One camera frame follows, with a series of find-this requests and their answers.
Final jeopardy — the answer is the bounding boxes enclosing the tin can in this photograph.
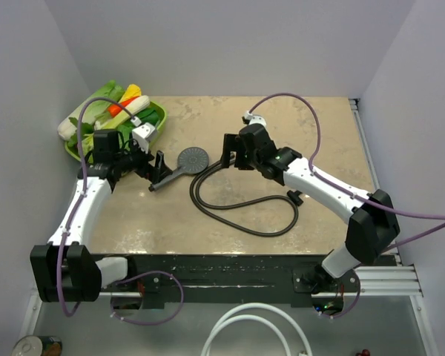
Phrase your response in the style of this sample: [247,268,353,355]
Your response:
[11,335,63,356]

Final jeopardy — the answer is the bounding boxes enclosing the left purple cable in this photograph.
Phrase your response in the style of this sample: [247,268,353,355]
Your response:
[56,96,184,326]

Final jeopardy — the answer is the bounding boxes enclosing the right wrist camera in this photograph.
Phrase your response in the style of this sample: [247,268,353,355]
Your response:
[242,111,266,127]

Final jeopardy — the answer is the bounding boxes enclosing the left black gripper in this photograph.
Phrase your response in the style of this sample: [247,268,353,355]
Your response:
[114,135,172,183]

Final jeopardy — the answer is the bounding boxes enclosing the napa cabbage toy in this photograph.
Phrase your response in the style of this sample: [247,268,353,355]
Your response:
[57,80,125,141]

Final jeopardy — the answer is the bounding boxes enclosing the white leek toy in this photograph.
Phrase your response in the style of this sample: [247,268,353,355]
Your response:
[94,95,150,130]

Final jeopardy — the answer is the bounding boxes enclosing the grey shower head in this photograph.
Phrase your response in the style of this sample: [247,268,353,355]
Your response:
[149,147,209,192]

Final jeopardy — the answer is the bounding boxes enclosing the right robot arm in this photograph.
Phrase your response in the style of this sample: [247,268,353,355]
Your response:
[220,124,400,291]

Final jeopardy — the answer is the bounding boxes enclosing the orange carrot toy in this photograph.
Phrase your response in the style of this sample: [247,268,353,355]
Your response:
[108,96,138,117]

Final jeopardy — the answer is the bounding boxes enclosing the dark green vegetable toy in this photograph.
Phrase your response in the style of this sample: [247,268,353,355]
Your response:
[117,108,160,140]

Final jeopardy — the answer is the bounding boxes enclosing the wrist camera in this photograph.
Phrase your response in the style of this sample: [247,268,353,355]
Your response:
[242,111,266,127]
[130,122,158,154]

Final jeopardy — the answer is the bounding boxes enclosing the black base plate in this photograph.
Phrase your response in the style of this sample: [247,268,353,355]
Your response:
[96,254,398,309]

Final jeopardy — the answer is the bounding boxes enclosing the green plastic tray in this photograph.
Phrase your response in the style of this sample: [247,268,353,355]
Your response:
[59,96,167,161]

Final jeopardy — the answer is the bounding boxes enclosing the black shower hose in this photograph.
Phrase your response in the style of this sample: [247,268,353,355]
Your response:
[188,159,306,237]

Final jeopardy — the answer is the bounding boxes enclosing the white hose loop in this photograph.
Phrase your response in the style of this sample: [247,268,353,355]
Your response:
[200,303,313,356]

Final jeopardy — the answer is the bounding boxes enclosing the yellow pepper toy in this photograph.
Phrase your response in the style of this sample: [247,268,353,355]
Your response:
[119,84,142,103]

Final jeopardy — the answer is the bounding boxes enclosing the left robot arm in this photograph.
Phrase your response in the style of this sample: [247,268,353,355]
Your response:
[30,123,171,303]

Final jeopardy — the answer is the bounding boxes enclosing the red small object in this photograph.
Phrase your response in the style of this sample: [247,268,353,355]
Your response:
[355,349,371,356]

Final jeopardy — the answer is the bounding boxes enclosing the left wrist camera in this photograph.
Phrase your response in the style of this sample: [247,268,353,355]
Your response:
[130,122,158,154]

